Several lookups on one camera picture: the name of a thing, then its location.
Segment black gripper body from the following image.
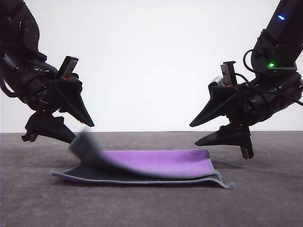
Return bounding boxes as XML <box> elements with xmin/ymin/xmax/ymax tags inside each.
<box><xmin>11</xmin><ymin>56</ymin><xmax>80</xmax><ymax>143</ymax></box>
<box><xmin>220</xmin><ymin>61</ymin><xmax>303</xmax><ymax>160</ymax></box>

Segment purple towel with grey hem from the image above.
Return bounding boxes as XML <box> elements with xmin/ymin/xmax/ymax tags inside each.
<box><xmin>51</xmin><ymin>126</ymin><xmax>236</xmax><ymax>190</ymax></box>

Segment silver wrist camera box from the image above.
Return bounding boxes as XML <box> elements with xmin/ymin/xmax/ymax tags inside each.
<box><xmin>211</xmin><ymin>76</ymin><xmax>224</xmax><ymax>87</ymax></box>

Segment grey table cloth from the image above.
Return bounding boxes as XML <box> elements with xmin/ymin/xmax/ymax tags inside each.
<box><xmin>0</xmin><ymin>131</ymin><xmax>303</xmax><ymax>227</ymax></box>

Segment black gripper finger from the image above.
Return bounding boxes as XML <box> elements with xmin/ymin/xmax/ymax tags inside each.
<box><xmin>194</xmin><ymin>125</ymin><xmax>251</xmax><ymax>147</ymax></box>
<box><xmin>25</xmin><ymin>115</ymin><xmax>78</xmax><ymax>144</ymax></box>
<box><xmin>50</xmin><ymin>79</ymin><xmax>95</xmax><ymax>128</ymax></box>
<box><xmin>189</xmin><ymin>84</ymin><xmax>240</xmax><ymax>128</ymax></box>

